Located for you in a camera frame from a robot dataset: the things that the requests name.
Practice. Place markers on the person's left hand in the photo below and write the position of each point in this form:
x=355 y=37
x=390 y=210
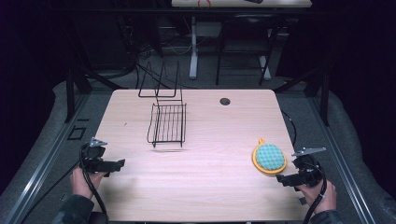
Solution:
x=81 y=183

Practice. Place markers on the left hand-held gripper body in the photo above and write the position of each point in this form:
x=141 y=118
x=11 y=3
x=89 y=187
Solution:
x=93 y=155

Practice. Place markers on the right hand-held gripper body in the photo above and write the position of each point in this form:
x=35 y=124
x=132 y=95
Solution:
x=306 y=169

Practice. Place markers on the black metal stand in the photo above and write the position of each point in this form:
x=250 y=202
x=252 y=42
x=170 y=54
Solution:
x=71 y=93
x=324 y=93

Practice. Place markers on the black chair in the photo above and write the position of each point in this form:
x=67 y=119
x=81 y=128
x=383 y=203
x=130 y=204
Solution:
x=246 y=21

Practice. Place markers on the white background desk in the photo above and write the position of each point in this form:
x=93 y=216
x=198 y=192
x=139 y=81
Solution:
x=236 y=3

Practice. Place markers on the person's right hand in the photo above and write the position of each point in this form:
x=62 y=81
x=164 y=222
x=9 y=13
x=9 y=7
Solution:
x=325 y=199

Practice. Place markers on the aluminium floor rail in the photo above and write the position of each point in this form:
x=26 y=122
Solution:
x=40 y=174
x=345 y=174

